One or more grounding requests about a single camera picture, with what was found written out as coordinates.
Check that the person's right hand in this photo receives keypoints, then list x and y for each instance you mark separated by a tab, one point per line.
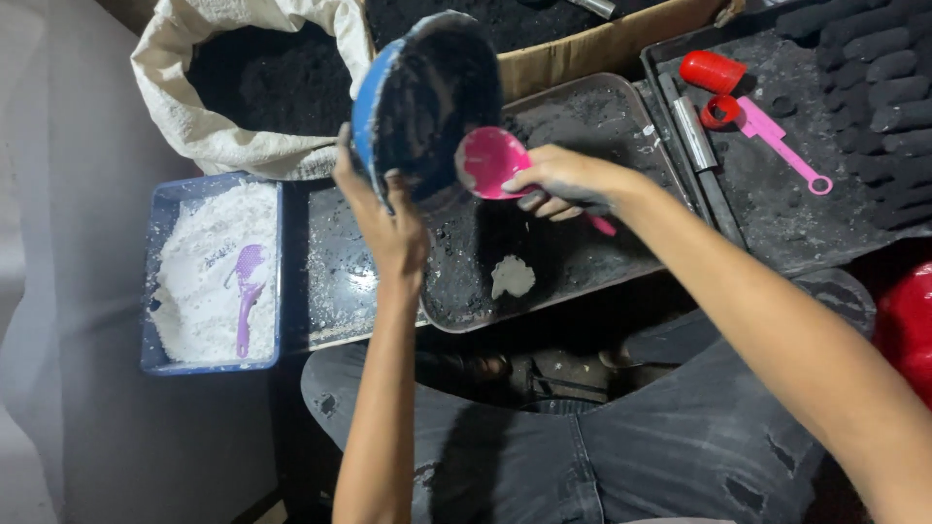
571	182

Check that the person's left hand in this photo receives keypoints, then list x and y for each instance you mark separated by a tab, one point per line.
393	225

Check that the person's right fingers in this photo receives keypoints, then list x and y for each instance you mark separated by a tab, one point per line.
542	202

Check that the pink plastic scoop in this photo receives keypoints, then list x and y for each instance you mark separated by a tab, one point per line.
491	161

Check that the blue plastic bowl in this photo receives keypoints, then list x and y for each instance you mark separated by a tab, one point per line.
429	102

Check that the black metal mixing tray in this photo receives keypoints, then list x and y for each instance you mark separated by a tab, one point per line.
582	240

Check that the grey paste lump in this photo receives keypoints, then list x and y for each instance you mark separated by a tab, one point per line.
512	276

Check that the cardboard box of charcoal powder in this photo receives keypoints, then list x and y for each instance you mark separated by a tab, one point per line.
582	51

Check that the metal pipe mould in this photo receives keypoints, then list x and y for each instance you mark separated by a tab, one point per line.
695	135

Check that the black flat tray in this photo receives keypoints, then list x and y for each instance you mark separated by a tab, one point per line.
349	276

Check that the red plastic cup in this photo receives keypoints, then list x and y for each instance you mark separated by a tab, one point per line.
710	71

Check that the large black tray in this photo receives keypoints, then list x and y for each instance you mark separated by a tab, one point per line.
786	211

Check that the pink plastic spatula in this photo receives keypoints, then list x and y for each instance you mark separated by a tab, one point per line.
779	142

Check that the person's grey jeans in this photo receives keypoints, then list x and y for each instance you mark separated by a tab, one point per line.
619	444

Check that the black charcoal powder heap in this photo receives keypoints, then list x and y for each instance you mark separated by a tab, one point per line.
273	80

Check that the purple plastic scoop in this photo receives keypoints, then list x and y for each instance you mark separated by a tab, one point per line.
247	291

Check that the white woven sack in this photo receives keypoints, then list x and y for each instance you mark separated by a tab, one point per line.
218	138

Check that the pile of black charcoal briquettes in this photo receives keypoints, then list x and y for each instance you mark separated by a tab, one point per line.
874	94

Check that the white powder heap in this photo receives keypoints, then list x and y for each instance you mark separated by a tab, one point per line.
196	276

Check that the red plastic container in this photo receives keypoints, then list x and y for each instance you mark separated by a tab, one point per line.
906	327

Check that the blue plastic tray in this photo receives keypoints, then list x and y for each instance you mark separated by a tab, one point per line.
156	291

